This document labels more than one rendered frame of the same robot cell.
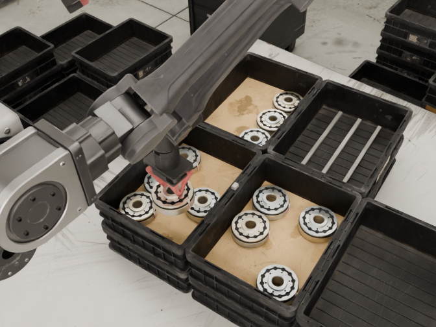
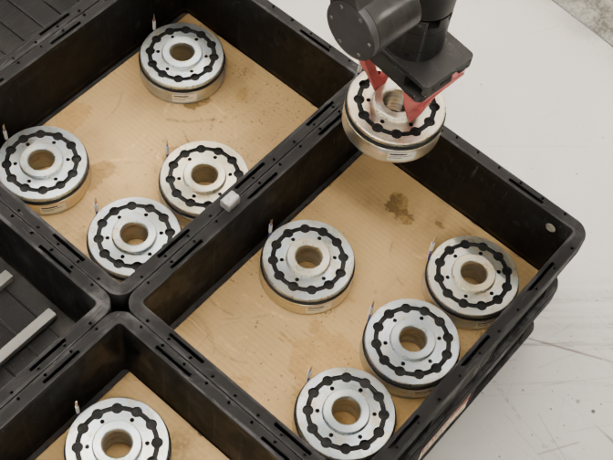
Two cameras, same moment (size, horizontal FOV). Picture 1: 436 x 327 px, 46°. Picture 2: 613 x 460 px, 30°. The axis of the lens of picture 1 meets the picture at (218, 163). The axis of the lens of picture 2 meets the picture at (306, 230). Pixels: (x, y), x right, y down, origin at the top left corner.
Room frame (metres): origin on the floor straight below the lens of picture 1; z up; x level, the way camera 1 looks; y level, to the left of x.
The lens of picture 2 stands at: (1.52, 0.03, 1.93)
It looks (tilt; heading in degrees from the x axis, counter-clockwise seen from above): 58 degrees down; 179
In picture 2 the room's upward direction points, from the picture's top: 8 degrees clockwise
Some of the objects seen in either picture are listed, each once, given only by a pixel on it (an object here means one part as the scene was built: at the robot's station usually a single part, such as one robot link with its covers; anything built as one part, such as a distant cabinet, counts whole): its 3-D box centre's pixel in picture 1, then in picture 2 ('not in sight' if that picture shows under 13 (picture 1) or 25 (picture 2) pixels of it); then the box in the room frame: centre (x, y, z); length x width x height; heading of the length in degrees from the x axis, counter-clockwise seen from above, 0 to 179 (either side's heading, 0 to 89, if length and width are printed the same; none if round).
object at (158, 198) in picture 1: (172, 191); (396, 104); (0.79, 0.11, 1.02); 0.10 x 0.10 x 0.01
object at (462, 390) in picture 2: (181, 189); (358, 294); (0.93, 0.10, 0.87); 0.40 x 0.30 x 0.11; 145
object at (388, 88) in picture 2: (172, 190); (397, 101); (0.79, 0.11, 1.03); 0.05 x 0.05 x 0.01
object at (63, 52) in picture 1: (80, 63); not in sight; (2.33, 0.74, 0.31); 0.40 x 0.30 x 0.34; 139
